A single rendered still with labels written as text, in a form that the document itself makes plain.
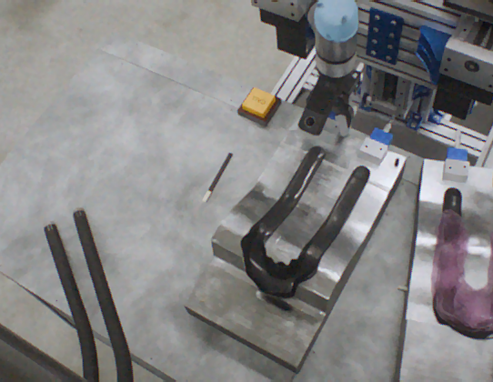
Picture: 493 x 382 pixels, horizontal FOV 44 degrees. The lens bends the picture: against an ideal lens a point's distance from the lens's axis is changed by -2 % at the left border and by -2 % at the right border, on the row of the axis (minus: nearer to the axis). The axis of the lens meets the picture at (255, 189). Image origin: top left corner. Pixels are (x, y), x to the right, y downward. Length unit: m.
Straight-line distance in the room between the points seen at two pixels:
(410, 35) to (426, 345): 0.79
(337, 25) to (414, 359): 0.61
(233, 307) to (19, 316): 1.25
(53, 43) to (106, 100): 1.39
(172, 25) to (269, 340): 1.92
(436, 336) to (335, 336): 0.21
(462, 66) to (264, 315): 0.69
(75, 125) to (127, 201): 0.27
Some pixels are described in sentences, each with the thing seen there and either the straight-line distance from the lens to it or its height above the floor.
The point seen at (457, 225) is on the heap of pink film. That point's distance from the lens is 1.30.
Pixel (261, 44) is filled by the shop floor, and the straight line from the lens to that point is 2.74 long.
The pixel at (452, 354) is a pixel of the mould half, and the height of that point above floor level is 0.91.
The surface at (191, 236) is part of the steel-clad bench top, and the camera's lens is 1.40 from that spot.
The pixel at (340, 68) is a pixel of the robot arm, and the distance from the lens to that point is 1.18.
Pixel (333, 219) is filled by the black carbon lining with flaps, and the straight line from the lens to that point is 1.30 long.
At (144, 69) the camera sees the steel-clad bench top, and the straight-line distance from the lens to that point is 1.68.
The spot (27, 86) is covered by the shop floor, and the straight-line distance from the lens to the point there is 2.89.
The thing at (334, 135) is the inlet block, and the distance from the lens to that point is 1.35.
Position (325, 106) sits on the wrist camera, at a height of 1.06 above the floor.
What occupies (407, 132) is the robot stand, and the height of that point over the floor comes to 0.21.
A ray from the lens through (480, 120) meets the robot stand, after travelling 2.30.
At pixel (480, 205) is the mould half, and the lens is 1.38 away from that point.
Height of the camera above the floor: 2.05
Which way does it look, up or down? 61 degrees down
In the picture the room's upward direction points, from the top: 11 degrees counter-clockwise
